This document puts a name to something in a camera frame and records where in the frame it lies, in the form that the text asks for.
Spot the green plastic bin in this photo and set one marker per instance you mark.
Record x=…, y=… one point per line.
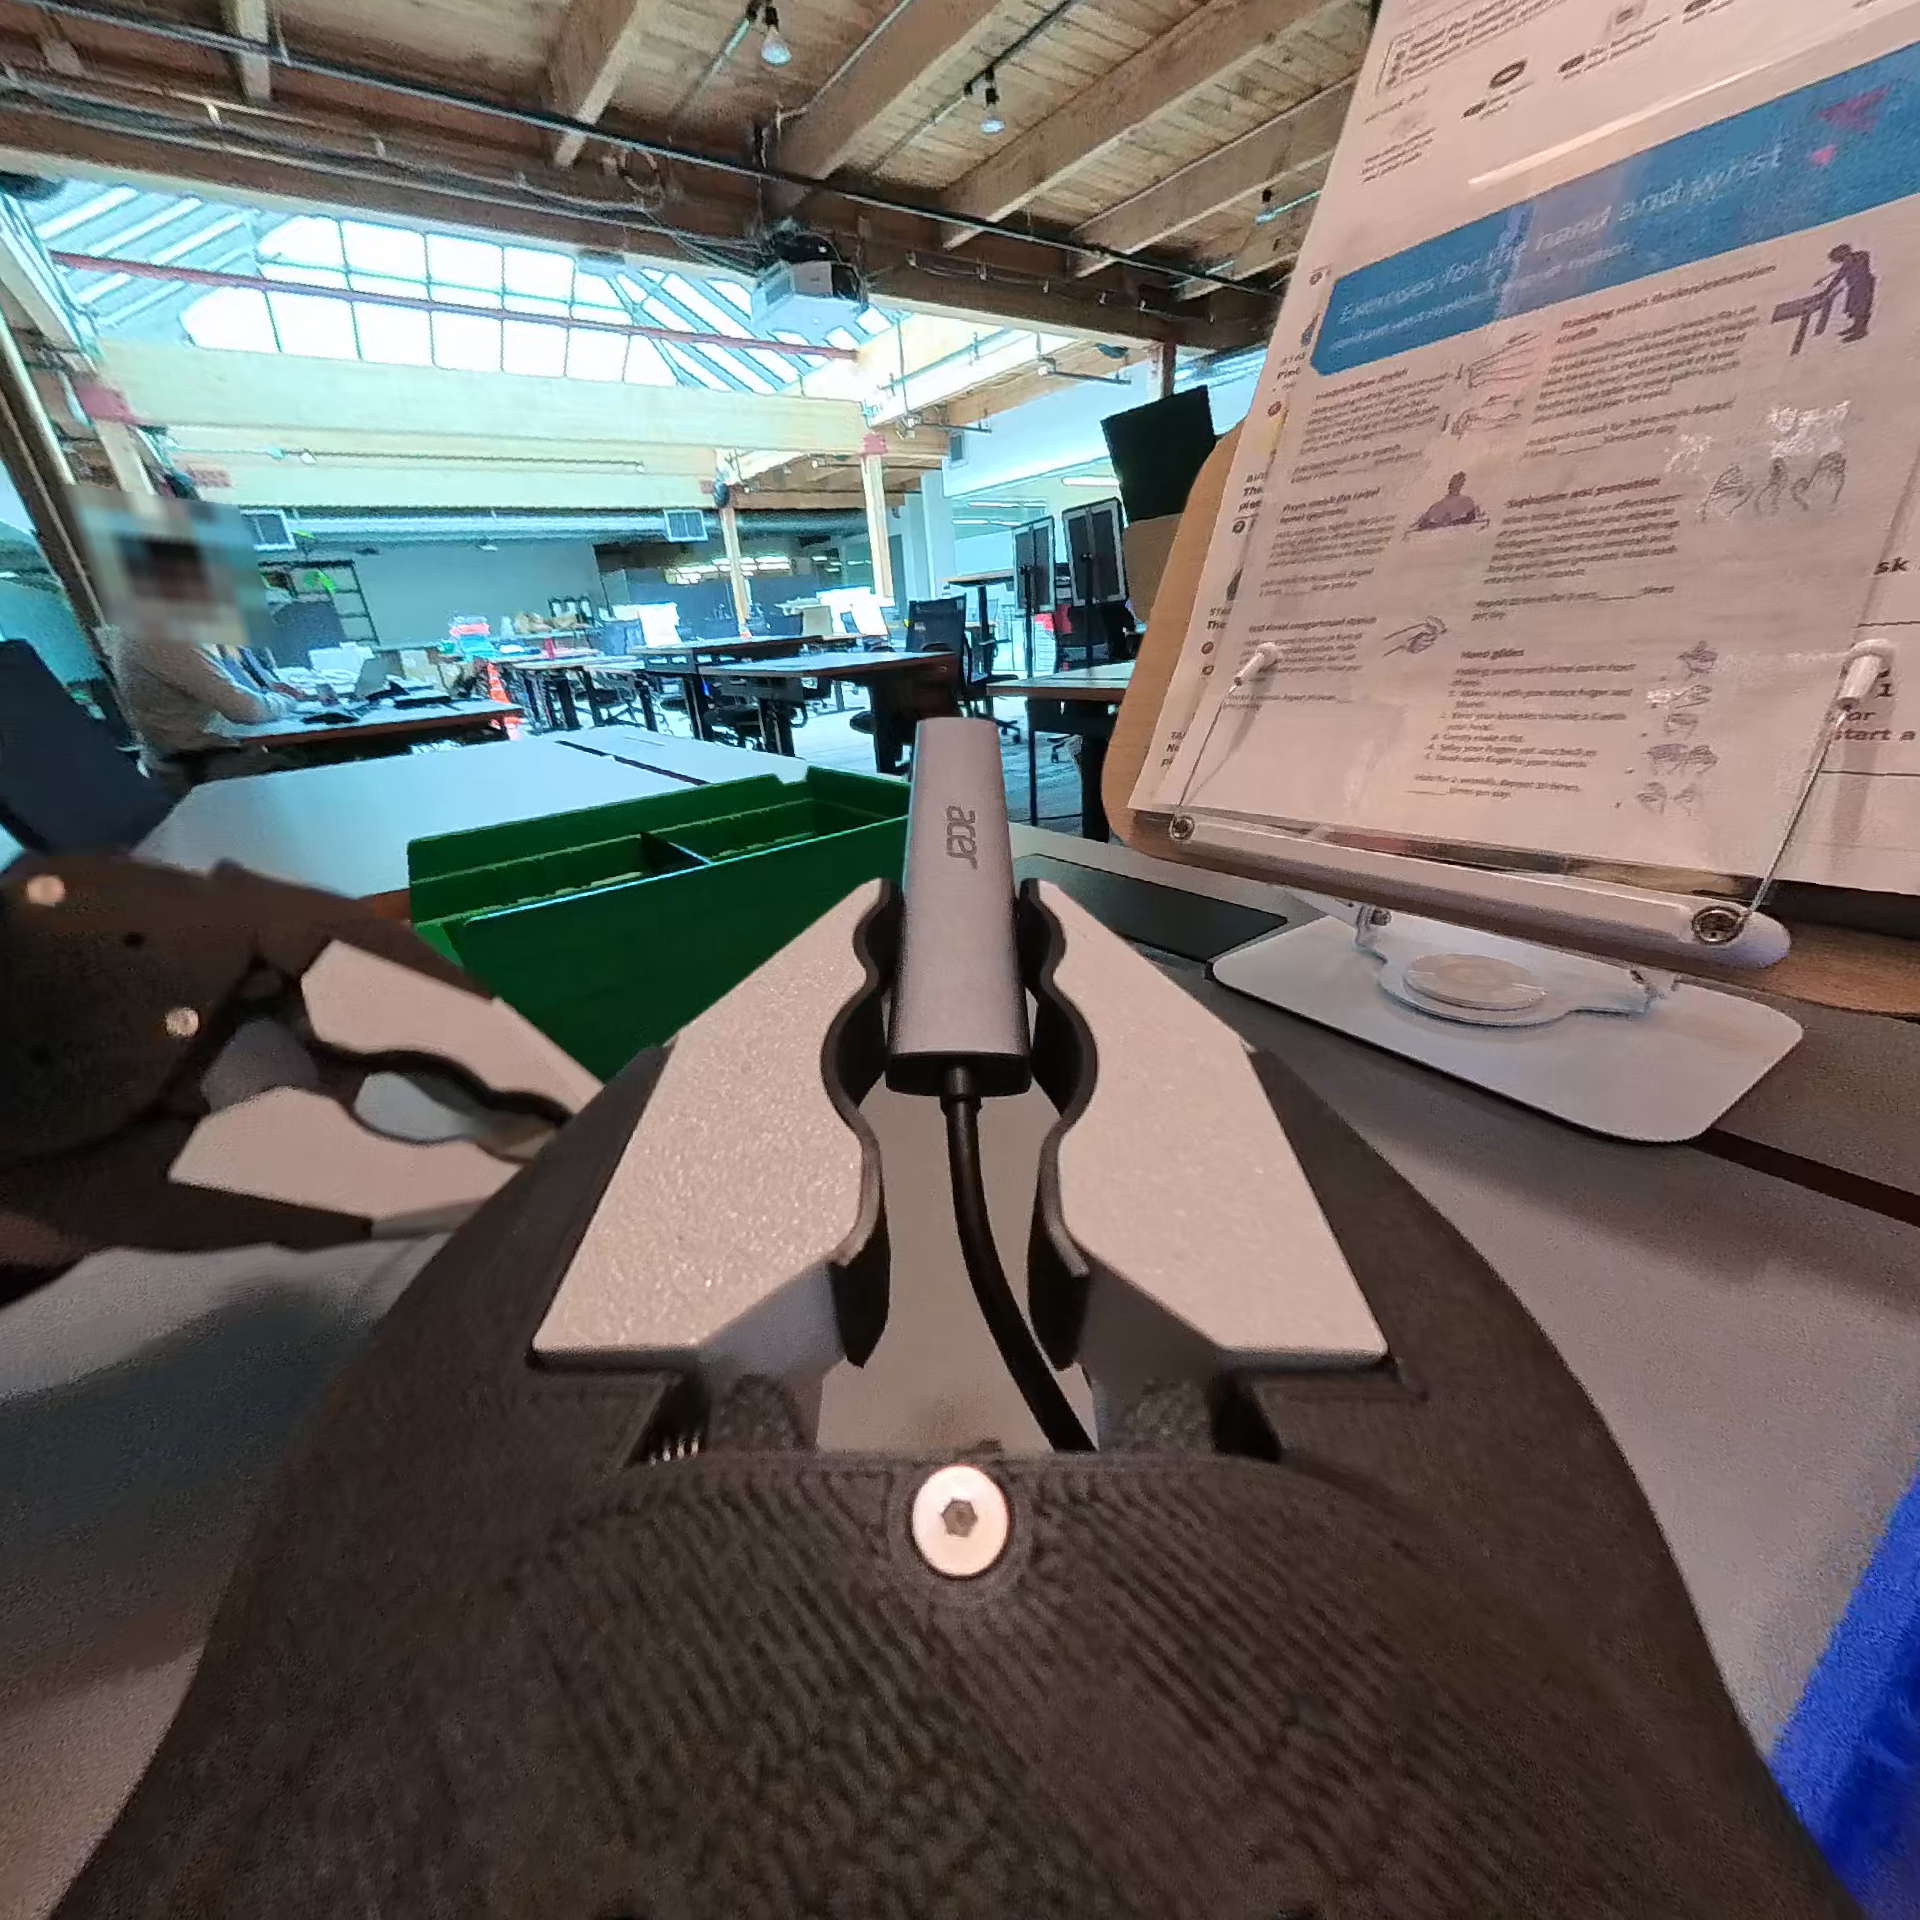
x=675, y=961

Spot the black office chair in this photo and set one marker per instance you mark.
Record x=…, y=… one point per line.
x=939, y=630

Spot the blue plastic bin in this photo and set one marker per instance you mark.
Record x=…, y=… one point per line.
x=1861, y=1769

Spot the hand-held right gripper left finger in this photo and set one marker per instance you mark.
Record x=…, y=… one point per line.
x=691, y=1201

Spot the black standing panel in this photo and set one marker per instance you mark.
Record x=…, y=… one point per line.
x=1157, y=435

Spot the white ceiling unit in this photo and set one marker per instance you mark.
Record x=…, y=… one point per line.
x=810, y=298

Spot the black monitor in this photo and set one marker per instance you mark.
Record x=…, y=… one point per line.
x=1031, y=568
x=1096, y=552

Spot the dark wooden desk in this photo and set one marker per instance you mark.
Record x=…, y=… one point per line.
x=839, y=668

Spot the grey usb hub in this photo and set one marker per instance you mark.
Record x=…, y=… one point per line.
x=962, y=930

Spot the blue header exercise sheet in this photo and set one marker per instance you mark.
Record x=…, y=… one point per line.
x=1575, y=524

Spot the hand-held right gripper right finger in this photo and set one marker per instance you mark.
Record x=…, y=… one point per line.
x=1214, y=1201

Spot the ceiling track spotlight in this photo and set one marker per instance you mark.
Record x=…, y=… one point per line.
x=774, y=42
x=991, y=113

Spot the tan board panel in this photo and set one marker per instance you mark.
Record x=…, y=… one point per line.
x=1152, y=562

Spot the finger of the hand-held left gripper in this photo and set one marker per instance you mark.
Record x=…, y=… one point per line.
x=436, y=1019
x=300, y=1171

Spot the dark chair back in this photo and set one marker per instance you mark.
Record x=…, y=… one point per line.
x=76, y=750

